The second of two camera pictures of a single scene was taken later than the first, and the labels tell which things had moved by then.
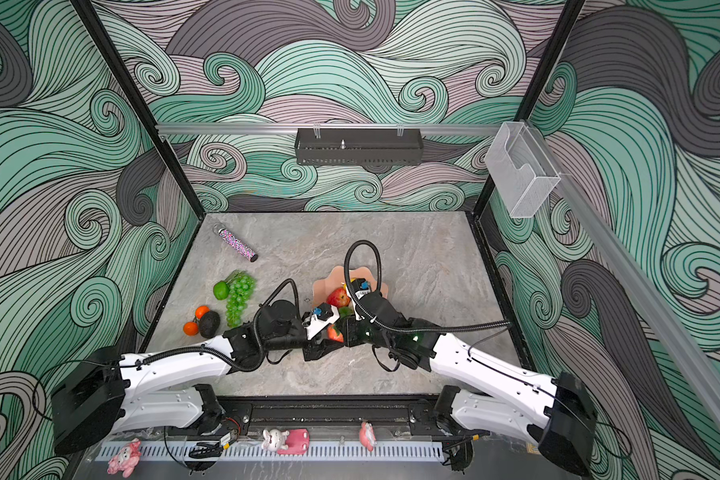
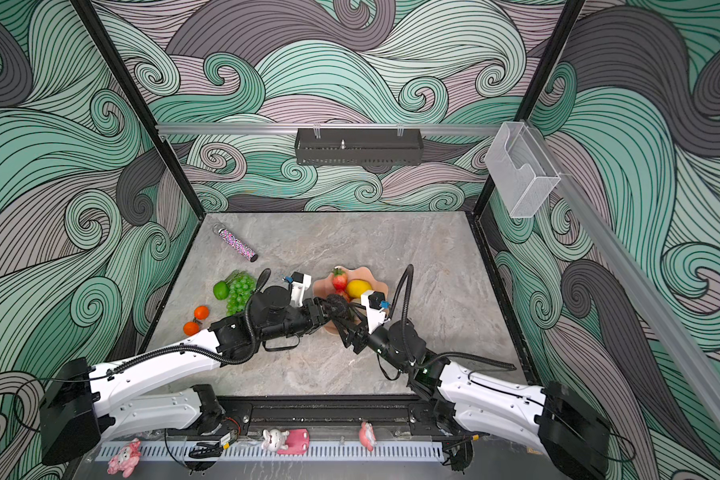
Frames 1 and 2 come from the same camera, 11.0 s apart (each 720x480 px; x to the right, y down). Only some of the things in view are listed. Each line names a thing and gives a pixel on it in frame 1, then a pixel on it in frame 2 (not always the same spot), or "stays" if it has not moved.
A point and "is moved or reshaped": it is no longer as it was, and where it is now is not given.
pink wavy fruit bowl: [338, 276] stays
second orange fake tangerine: [190, 328] stays
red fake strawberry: [335, 334] is moved or reshaped
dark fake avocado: [209, 324] -> [337, 307]
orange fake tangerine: [201, 311] stays
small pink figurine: [367, 435] stays
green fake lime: [221, 290] stays
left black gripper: [322, 349] -> [314, 323]
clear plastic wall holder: [521, 169] stays
